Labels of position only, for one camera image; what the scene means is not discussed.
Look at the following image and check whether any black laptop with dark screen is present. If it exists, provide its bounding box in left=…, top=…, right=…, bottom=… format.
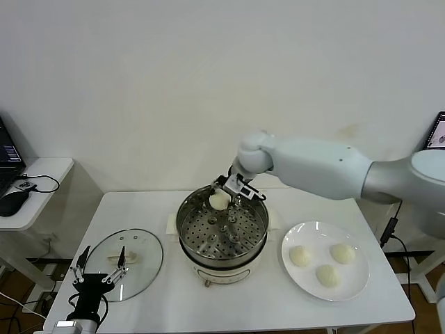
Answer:
left=0, top=114, right=28, bottom=198

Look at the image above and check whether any grey laptop with bright screen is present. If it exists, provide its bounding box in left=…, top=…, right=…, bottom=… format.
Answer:
left=426, top=111, right=445, bottom=151

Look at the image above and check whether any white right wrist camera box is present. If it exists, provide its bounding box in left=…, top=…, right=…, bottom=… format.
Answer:
left=222, top=175, right=267, bottom=202

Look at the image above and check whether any round white plate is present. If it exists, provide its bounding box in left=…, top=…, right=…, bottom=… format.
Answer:
left=280, top=221, right=371, bottom=302

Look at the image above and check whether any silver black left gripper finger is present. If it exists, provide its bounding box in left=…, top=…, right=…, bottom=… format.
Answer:
left=70, top=245, right=92, bottom=285
left=103, top=246, right=130, bottom=285

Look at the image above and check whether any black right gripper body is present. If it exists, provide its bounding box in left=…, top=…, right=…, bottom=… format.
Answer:
left=225, top=166, right=257, bottom=185

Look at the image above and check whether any cream electric pot base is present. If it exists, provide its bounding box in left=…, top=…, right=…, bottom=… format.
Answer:
left=179, top=232, right=268, bottom=289

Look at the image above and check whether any white side desk with mouse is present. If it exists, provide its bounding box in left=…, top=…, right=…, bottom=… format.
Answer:
left=0, top=158, right=105, bottom=289

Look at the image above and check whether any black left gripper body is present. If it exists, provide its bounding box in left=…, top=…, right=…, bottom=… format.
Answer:
left=66, top=273, right=116, bottom=321

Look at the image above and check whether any black computer mouse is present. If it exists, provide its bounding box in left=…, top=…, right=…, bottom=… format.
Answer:
left=0, top=190, right=31, bottom=218

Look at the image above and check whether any white steamed baozi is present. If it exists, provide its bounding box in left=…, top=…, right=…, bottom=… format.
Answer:
left=329, top=243, right=357, bottom=264
left=208, top=189, right=230, bottom=212
left=289, top=245, right=315, bottom=268
left=315, top=264, right=342, bottom=289

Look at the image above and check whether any white floor cable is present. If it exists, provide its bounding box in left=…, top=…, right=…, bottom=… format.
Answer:
left=0, top=291, right=47, bottom=319

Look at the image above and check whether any perforated steel steamer basket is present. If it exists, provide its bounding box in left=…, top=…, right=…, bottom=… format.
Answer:
left=165, top=183, right=281, bottom=260

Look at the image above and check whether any thin black desk cable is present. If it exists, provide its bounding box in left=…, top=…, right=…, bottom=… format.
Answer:
left=15, top=173, right=60, bottom=194

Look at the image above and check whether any round glass pot lid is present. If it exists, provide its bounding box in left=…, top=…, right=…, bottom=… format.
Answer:
left=84, top=228, right=164, bottom=303

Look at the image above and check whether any small box with QR code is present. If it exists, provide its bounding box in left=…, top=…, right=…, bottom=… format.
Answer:
left=13, top=180, right=38, bottom=193

